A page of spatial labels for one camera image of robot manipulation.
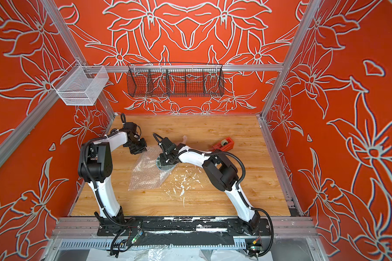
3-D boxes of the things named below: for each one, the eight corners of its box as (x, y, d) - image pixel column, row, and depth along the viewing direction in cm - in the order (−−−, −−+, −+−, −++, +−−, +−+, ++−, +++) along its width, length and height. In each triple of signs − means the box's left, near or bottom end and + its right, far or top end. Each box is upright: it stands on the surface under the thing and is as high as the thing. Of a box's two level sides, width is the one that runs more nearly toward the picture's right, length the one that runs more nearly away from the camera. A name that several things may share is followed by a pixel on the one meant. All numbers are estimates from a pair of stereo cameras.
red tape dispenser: (217, 157, 98) (218, 151, 93) (212, 151, 101) (213, 145, 96) (233, 148, 103) (235, 142, 97) (227, 142, 106) (229, 136, 100)
